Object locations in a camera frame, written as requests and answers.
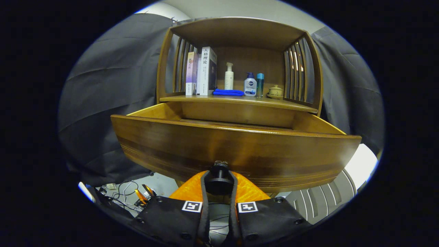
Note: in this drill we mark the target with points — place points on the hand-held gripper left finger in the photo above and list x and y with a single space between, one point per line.
205 219

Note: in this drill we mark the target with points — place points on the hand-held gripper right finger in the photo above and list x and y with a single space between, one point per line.
234 219

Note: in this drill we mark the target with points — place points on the brown wooden drawer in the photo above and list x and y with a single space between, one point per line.
240 154

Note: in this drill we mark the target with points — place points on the wooden countertop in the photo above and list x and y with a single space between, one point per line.
240 99

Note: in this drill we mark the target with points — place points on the brown wooden cabinet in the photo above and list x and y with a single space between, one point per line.
240 32

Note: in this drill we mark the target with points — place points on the orange black device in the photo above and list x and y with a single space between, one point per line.
141 196

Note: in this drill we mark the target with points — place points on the grey ribbed panel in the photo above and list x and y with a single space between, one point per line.
319 202

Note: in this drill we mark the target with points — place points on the white flat object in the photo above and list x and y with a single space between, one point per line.
85 191

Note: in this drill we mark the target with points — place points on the blue folded cloth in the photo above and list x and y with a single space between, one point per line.
228 92

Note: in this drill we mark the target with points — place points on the yellow saucer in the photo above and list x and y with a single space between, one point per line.
274 97

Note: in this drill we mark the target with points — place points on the white bottle blue cap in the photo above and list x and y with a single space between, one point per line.
250 87

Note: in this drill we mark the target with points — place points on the yellow lidded teacup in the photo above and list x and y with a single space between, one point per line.
276 91

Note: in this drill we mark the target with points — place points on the teal cylindrical bottle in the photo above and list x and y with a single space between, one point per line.
260 85

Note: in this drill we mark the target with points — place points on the white pump bottle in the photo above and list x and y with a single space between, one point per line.
229 80

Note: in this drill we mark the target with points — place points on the white flat panel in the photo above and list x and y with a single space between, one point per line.
362 164

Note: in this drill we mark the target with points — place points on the purple spine book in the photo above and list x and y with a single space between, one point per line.
191 73

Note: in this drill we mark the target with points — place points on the thick white book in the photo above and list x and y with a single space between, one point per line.
204 72

